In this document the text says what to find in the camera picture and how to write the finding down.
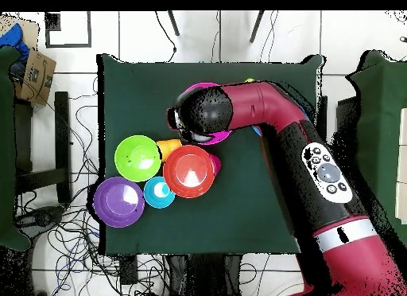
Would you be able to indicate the black tripod leg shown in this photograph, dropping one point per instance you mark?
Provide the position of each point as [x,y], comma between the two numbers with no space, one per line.
[173,24]
[256,27]

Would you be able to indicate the large pink bowl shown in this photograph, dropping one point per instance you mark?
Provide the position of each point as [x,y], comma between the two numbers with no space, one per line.
[221,137]

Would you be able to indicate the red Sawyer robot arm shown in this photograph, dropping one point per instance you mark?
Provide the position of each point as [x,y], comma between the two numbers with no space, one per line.
[273,108]

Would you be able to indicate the small blue bowl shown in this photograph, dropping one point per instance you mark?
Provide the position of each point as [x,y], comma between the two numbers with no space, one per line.
[157,194]

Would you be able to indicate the orange cup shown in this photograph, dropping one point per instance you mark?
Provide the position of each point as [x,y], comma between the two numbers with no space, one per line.
[168,146]

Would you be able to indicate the dark green tablecloth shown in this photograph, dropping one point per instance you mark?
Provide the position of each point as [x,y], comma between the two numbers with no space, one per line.
[143,102]

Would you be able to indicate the large green bowl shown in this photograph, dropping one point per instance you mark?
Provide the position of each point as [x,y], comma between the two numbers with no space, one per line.
[137,158]

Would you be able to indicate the cardboard box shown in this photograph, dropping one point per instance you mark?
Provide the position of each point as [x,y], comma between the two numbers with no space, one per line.
[36,76]

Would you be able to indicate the large blue bowl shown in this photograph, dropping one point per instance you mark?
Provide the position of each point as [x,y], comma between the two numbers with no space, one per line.
[257,130]

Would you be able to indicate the neighbouring green covered table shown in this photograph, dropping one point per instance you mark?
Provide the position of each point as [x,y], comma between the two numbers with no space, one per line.
[6,149]
[381,117]

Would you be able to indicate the large orange-red bowl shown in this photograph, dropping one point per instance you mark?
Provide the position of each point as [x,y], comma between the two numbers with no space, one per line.
[187,172]

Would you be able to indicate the white box stack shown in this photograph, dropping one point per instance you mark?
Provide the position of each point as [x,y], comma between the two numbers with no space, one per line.
[402,165]

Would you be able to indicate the black cabinet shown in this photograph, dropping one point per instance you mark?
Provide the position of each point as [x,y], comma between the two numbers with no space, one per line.
[346,124]

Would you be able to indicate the blue cloth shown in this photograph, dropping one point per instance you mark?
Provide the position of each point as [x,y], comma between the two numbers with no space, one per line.
[12,38]

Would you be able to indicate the large purple bowl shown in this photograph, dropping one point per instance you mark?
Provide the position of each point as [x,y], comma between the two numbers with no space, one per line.
[117,202]

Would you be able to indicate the black frame stand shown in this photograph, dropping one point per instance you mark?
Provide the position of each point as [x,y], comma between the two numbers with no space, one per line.
[62,133]

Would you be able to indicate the grey pedestal foot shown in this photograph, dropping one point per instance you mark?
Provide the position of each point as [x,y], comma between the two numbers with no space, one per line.
[41,215]

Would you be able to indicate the small red-pink bowl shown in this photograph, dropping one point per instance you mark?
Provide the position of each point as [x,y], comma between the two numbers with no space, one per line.
[217,165]

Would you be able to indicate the black power strip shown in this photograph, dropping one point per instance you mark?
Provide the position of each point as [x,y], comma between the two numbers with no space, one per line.
[128,270]

